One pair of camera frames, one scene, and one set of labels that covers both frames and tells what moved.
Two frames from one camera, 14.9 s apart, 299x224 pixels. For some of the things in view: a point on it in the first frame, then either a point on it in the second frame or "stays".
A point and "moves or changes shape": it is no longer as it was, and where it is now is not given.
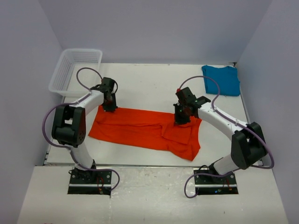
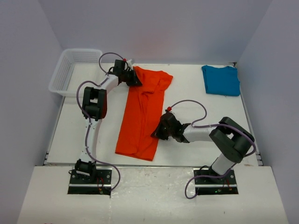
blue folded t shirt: [227, 78] stays
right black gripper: [178, 119] -> [159, 134]
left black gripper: [111, 108] -> [135, 81]
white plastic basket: [64, 80] stays
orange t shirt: [149, 129] moves or changes shape
